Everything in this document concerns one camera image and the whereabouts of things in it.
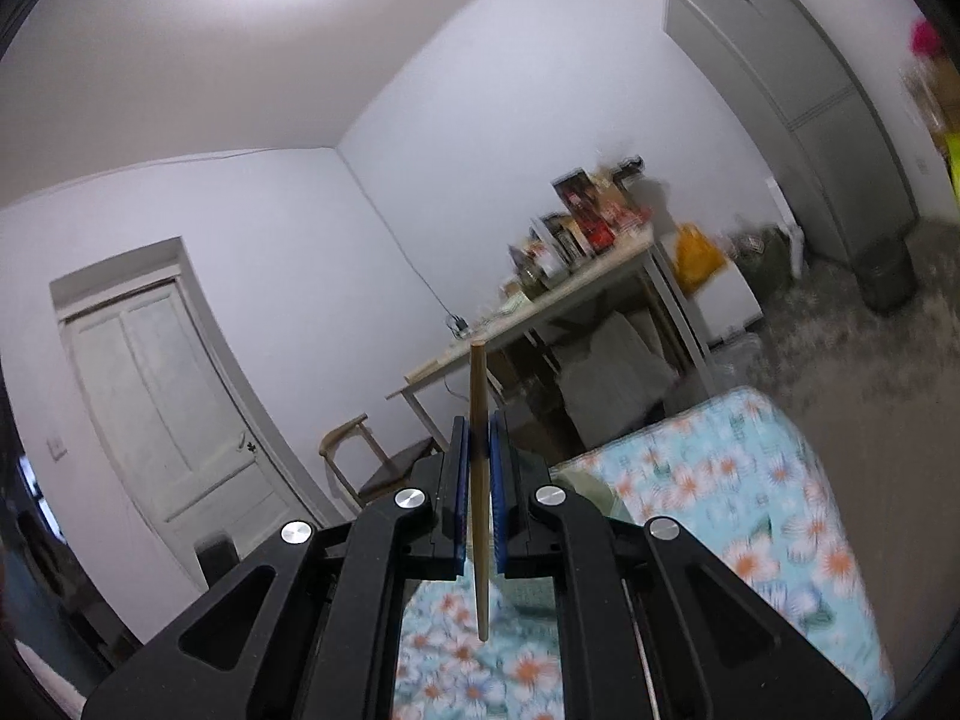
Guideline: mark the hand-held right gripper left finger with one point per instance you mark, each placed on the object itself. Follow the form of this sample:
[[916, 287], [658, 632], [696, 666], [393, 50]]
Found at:
[[459, 502]]

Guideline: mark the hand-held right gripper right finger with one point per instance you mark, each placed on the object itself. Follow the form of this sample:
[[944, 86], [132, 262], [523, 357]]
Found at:
[[501, 502]]

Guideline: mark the bamboo chopstick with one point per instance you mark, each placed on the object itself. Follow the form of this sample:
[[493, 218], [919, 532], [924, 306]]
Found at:
[[480, 540]]

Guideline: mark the wooden chair with dark seat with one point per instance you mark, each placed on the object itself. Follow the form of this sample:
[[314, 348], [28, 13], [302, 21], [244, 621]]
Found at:
[[375, 465]]

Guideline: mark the white panelled door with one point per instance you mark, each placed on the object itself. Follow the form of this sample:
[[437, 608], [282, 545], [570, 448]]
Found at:
[[165, 405]]

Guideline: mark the grey cloth bundle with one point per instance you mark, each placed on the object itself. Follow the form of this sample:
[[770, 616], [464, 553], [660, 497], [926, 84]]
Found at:
[[615, 375]]

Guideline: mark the black charger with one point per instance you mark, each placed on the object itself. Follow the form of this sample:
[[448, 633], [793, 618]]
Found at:
[[455, 324]]

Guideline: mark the long wooden table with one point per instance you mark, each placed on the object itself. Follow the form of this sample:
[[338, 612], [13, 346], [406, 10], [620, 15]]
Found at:
[[555, 296]]

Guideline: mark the clutter of jars and boxes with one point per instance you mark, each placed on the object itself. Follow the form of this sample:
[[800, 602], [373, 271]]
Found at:
[[577, 232]]

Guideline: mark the white cabinet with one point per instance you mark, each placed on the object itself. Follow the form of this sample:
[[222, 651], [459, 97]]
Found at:
[[727, 307]]

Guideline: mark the yellow plastic bag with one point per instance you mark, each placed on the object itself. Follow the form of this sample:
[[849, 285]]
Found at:
[[697, 259]]

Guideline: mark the grey trash bin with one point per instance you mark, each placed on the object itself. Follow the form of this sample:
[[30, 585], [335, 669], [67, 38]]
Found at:
[[889, 274]]

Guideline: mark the grey refrigerator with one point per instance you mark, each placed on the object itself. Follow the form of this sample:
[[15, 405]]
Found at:
[[795, 112]]

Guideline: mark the white light switch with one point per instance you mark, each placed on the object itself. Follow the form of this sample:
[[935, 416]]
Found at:
[[56, 448]]

